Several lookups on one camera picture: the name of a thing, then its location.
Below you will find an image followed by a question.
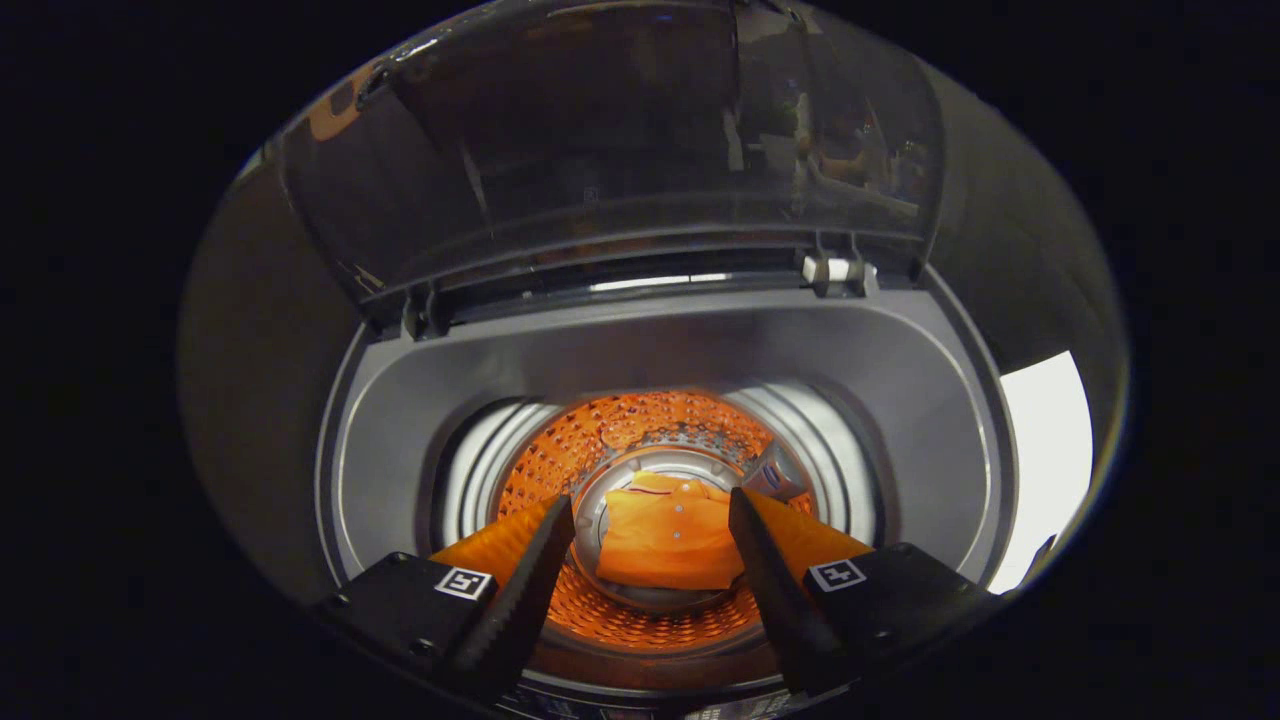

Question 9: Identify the grey washing machine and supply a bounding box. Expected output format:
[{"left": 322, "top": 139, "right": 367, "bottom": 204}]
[{"left": 314, "top": 262, "right": 1023, "bottom": 720}]

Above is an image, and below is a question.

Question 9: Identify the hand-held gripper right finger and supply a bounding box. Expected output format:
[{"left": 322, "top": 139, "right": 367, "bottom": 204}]
[{"left": 728, "top": 487, "right": 1003, "bottom": 699}]

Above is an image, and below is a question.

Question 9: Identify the yellow polo shirt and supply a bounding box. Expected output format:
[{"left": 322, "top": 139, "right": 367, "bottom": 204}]
[{"left": 596, "top": 473, "right": 747, "bottom": 592}]

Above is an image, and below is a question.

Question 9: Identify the black backdrop cloth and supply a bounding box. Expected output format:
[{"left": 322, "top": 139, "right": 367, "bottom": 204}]
[{"left": 178, "top": 60, "right": 1133, "bottom": 606}]

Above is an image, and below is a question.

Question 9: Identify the white side table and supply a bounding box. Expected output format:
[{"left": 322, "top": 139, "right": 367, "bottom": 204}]
[{"left": 988, "top": 350, "right": 1095, "bottom": 595}]

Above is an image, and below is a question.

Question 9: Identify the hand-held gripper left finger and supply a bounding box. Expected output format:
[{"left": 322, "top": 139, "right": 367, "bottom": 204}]
[{"left": 318, "top": 494, "right": 577, "bottom": 703}]

